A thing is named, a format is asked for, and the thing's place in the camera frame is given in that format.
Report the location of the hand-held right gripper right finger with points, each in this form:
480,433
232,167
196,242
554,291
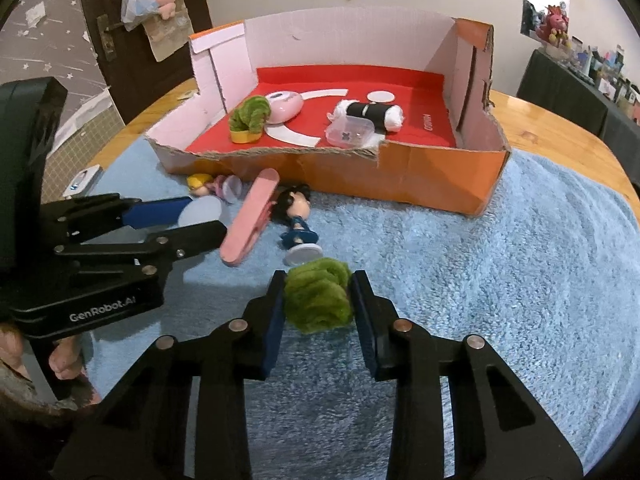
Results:
365,330

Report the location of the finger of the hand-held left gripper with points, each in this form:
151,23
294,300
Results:
155,212
190,242

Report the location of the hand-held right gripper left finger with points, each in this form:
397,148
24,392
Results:
272,330

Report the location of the white round compact mirror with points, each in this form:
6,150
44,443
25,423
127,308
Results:
205,210

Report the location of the small green fuzzy ball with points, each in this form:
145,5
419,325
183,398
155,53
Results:
315,300

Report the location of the blonde figurine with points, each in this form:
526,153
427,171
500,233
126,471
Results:
200,182

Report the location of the pink hair clip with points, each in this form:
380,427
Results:
245,230

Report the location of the dark-haired figurine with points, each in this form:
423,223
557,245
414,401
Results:
292,200

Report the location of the green fuzzy plant yellow pot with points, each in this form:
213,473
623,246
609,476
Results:
250,115

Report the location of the orange cardboard box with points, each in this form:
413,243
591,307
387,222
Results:
400,180

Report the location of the pink round device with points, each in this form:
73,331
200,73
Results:
282,105

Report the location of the clear plastic box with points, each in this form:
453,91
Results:
350,132

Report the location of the white roll with black band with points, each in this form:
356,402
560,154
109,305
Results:
370,110

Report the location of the person's left forearm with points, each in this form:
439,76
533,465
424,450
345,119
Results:
30,405

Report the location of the person's left hand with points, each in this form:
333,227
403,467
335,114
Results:
67,360

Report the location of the white square gadget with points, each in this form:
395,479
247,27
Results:
82,180

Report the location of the dark brown door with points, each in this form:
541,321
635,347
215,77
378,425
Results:
110,90

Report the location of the blue fuzzy blanket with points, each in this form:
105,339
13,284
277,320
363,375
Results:
475,285

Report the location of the clear plastic bag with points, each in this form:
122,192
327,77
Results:
137,7

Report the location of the pink plush toy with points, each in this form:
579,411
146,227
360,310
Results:
165,0

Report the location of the dark covered side table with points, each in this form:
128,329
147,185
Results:
560,90

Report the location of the clutter of jars and bottles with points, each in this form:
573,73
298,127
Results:
605,70

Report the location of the red and pink stuffed toy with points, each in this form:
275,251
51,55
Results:
554,22

